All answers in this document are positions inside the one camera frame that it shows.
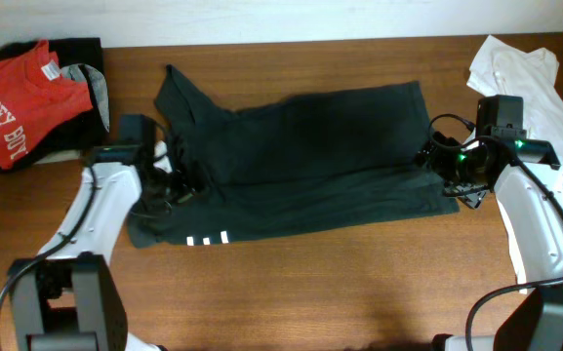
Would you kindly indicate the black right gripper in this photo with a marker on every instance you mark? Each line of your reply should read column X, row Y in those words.
column 469, row 194

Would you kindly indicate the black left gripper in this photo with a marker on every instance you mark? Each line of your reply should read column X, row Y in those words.
column 148, row 199

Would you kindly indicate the dark green Nike t-shirt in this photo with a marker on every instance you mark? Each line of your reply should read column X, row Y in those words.
column 307, row 163

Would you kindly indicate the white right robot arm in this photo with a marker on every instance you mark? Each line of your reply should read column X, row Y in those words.
column 537, row 323

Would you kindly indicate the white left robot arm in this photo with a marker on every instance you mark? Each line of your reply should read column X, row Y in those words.
column 65, row 298

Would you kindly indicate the black folded garment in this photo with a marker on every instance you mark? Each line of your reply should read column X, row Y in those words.
column 81, row 61

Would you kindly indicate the red printed t-shirt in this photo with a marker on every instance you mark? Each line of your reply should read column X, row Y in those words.
column 34, row 99

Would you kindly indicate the grey folded garment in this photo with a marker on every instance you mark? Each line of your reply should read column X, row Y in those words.
column 60, row 156

